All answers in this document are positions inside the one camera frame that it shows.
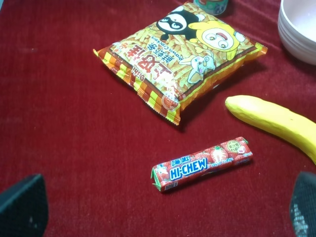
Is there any prawn cracker snack bag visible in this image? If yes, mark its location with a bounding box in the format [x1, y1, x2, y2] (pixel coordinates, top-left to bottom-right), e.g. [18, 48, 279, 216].
[95, 2, 267, 124]

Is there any Hi-Chew strawberry candy pack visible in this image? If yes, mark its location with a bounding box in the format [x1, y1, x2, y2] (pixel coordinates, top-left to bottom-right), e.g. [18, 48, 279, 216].
[151, 137, 253, 192]

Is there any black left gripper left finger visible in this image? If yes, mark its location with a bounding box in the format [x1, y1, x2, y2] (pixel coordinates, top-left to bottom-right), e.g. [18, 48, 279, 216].
[0, 174, 48, 237]

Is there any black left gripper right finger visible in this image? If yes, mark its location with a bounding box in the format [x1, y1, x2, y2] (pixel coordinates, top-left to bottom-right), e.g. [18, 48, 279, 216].
[289, 172, 316, 237]

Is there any red velvet tablecloth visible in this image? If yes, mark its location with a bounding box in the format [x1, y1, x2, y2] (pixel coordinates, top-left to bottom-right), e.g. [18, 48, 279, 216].
[0, 0, 316, 237]

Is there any yellow banana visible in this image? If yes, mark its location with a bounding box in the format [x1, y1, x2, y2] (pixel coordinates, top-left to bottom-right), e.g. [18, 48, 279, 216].
[225, 95, 316, 162]

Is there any small tin can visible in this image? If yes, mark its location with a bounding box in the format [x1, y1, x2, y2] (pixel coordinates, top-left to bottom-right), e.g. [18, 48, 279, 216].
[193, 0, 229, 16]

